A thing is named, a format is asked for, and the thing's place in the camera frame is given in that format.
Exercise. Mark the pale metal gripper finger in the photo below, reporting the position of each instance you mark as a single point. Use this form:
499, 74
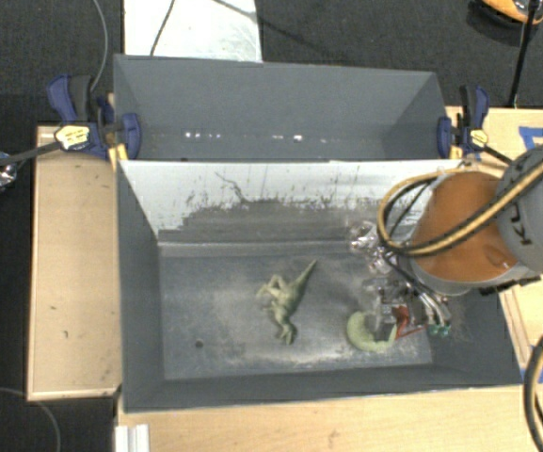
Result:
375, 310
385, 332

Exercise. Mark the green curled toy animal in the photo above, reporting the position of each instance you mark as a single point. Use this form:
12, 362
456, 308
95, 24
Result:
358, 334

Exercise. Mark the clear glass object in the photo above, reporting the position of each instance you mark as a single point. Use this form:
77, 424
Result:
364, 240

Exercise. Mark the green toy dinosaur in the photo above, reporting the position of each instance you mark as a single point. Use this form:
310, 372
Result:
286, 301

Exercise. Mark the grey metal bin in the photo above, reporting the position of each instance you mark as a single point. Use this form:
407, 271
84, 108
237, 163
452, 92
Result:
233, 299

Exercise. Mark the pale wood board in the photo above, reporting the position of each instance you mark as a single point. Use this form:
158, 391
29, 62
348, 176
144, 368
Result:
73, 271

